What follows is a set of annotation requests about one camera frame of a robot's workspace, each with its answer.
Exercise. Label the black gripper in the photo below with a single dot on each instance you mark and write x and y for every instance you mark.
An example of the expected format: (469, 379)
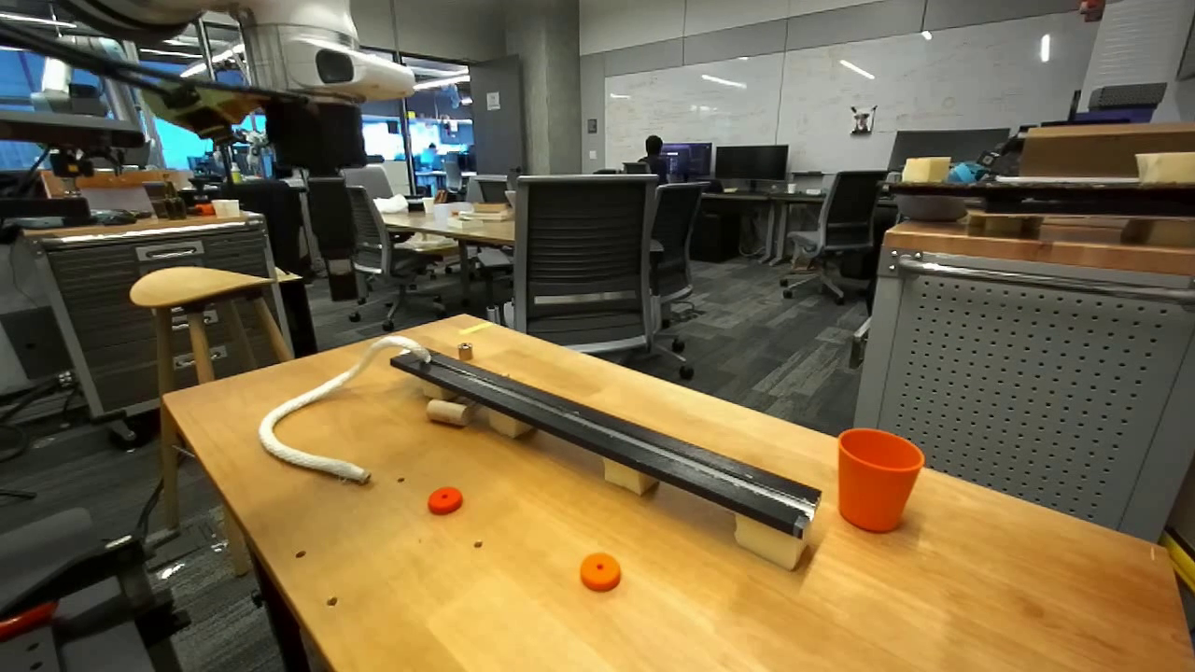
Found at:
(315, 134)

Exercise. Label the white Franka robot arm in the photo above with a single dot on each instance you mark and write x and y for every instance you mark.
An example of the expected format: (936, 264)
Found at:
(301, 38)

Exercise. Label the long black board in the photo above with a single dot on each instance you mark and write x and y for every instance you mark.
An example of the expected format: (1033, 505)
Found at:
(600, 434)

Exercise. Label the black office chair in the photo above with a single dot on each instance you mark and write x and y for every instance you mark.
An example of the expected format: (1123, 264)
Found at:
(281, 224)

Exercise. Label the wooden office desk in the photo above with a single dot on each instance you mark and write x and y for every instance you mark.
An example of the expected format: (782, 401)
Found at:
(469, 229)

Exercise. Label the grey door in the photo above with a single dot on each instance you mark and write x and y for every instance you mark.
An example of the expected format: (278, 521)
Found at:
(497, 118)

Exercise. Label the wooden stool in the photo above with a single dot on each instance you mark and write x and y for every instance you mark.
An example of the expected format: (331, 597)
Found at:
(201, 286)

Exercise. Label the black slanted pole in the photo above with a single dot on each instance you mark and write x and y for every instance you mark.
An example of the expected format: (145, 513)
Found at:
(100, 61)

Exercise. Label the grey drawer cabinet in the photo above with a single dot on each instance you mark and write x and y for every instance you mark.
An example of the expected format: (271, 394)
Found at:
(115, 312)

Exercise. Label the short wooden dowel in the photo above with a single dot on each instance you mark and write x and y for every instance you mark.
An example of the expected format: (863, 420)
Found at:
(446, 412)

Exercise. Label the seated person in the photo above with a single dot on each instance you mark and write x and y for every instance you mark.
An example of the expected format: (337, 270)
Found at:
(650, 152)

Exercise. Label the pale wooden support block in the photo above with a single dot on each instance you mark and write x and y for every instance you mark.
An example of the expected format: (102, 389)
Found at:
(629, 479)
(769, 542)
(509, 424)

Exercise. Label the dark computer monitor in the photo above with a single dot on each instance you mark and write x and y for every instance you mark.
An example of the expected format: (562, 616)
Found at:
(685, 162)
(751, 162)

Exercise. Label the small orange disc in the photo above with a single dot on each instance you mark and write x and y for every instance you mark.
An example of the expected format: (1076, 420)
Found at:
(446, 500)
(600, 572)

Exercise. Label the black equipment stand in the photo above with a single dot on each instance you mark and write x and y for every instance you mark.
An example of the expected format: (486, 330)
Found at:
(75, 585)

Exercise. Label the dark office chair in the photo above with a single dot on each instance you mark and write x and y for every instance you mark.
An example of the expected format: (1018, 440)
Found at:
(852, 209)

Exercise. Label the beige foam block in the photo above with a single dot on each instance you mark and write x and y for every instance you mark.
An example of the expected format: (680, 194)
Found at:
(926, 170)
(1168, 170)

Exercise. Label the dark flat screen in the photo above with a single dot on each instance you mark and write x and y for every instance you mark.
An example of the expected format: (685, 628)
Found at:
(945, 147)

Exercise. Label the small blue object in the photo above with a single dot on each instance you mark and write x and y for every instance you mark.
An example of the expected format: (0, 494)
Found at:
(966, 172)

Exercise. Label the orange plastic cup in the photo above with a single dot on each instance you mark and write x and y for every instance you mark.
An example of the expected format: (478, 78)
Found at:
(880, 485)

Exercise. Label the wooden boards stack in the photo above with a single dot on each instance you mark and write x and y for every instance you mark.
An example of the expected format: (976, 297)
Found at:
(1057, 194)

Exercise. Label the grey perforated tool cabinet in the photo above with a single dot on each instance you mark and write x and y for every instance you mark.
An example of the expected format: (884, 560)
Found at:
(1033, 387)

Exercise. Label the brown wooden box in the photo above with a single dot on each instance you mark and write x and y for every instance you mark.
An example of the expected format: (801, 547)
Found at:
(1103, 152)

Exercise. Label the dark blue case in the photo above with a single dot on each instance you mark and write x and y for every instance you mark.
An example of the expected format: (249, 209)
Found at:
(1125, 103)

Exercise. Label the small wall poster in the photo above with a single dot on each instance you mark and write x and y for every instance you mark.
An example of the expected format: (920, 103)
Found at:
(863, 121)

